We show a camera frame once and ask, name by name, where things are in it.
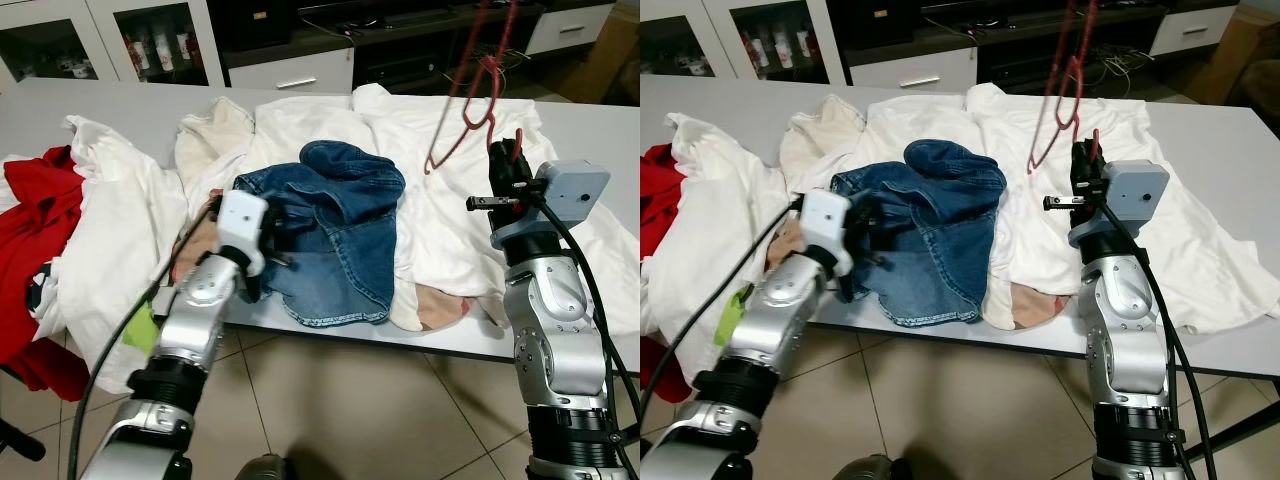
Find blue denim garment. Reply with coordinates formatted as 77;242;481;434
232;140;406;329
830;140;1009;329

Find red plastic hanger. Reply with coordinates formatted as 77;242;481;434
423;0;521;176
1028;0;1103;176

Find white t-shirt with green patch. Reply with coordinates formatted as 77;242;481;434
45;115;201;393
645;113;801;346

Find grey table black legs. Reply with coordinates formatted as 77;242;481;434
640;75;1280;381
0;75;640;366

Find cream knit garment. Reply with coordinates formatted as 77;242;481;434
780;95;866;191
175;95;259;196

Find black TV stand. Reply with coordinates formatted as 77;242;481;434
205;0;640;101
825;0;1241;101

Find crumpled red garment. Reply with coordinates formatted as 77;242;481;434
640;143;691;406
0;145;93;403

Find small brown cardboard box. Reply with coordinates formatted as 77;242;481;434
580;0;640;106
1195;0;1280;111

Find white glass door cabinet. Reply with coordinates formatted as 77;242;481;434
0;0;229;89
640;0;846;86

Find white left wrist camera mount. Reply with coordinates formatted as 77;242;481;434
215;190;271;276
800;188;856;276

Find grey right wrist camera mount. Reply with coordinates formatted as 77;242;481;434
535;160;611;223
1100;160;1171;226

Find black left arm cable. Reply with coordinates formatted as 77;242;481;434
640;195;806;406
65;200;221;480

